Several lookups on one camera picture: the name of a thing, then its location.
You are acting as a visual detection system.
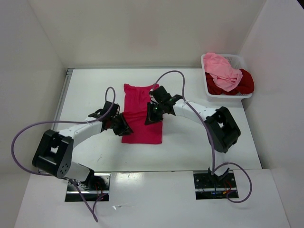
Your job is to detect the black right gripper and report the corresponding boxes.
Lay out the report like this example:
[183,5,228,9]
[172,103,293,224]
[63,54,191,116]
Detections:
[144,101,165,125]

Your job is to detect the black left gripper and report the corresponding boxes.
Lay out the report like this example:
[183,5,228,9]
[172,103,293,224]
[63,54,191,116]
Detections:
[110,113,133,136]

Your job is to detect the magenta t shirt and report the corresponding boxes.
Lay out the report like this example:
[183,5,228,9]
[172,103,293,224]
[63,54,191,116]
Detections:
[122,84,162,144]

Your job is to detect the light pink t shirt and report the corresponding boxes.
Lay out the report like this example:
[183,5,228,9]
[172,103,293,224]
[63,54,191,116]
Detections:
[203,53,243,92]

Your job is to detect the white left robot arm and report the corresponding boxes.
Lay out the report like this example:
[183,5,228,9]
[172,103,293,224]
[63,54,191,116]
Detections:
[32,114,133,190]

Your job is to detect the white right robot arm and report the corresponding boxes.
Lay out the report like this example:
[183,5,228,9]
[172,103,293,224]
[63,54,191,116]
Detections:
[145,99,241,187]

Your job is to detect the dark red t shirt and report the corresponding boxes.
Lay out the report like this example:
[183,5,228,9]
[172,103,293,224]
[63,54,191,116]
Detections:
[205,69,254,95]

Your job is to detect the white plastic basket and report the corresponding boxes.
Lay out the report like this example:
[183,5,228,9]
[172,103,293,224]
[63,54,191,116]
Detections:
[201,54,252,101]

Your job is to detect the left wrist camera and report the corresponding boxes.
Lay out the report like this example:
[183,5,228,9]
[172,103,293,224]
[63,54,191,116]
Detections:
[104,101,120,116]

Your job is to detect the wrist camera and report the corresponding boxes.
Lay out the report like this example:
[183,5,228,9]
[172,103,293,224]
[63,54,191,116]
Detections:
[150,86,172,103]
[104,101,120,116]

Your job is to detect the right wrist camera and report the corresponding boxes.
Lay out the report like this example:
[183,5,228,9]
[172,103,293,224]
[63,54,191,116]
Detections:
[150,86,172,103]

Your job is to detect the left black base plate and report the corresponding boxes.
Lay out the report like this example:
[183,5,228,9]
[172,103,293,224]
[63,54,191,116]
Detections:
[65,173,111,202]

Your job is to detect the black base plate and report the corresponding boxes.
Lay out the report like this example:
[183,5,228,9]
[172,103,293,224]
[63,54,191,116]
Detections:
[65,173,111,202]
[193,172,239,200]

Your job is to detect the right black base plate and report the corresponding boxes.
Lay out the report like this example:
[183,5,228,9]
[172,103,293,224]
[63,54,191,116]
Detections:
[193,172,239,200]

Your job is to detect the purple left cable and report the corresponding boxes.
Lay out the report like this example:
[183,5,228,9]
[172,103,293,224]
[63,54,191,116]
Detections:
[11,86,117,223]

